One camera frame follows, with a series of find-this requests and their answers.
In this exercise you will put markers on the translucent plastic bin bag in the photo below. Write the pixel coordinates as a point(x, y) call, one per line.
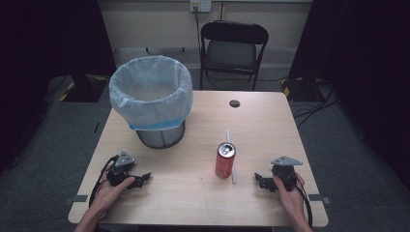
point(151, 90)

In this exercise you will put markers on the metal mesh trash bin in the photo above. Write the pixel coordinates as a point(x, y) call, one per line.
point(161, 137)

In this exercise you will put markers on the black folding chair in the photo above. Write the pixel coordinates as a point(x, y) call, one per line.
point(230, 54)

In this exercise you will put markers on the person's right hand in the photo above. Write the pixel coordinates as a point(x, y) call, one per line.
point(290, 199)

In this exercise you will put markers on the white wall outlet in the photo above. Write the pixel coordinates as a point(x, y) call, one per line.
point(200, 5)

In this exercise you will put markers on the white straw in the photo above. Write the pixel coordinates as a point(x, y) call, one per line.
point(233, 174)

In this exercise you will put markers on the person's left hand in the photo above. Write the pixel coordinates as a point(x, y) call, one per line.
point(109, 195)

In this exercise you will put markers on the red soda can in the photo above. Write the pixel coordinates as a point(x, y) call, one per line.
point(224, 166)

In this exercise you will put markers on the grey tape strip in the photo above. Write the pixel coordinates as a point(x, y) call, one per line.
point(319, 198)
point(76, 199)

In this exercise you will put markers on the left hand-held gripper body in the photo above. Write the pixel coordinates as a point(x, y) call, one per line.
point(122, 167)

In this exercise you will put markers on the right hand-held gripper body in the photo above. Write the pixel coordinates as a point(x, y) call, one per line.
point(285, 170)

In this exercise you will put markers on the black stand base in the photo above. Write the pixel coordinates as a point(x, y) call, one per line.
point(301, 90)
point(82, 88)

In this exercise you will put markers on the dark curtain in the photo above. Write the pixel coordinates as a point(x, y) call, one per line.
point(364, 64)
point(42, 64)

